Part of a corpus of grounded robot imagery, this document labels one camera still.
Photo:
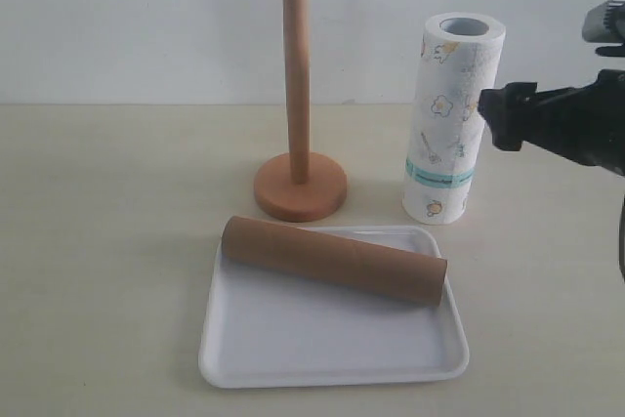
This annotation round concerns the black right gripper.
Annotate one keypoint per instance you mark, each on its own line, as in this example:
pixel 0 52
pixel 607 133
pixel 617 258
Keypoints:
pixel 584 125

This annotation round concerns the patterned paper towel roll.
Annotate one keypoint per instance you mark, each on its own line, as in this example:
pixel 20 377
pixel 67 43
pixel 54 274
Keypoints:
pixel 459 57

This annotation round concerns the brown cardboard tube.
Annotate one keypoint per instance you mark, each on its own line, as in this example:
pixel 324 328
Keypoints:
pixel 337 260

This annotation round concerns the wooden paper towel holder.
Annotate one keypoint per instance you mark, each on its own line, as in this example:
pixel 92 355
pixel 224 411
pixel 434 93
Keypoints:
pixel 300 185

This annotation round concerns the white rectangular tray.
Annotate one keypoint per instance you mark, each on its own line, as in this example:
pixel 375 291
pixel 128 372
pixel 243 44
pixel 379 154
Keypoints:
pixel 266 329

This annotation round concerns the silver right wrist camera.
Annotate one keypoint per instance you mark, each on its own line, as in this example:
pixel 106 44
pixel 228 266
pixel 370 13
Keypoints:
pixel 604 25

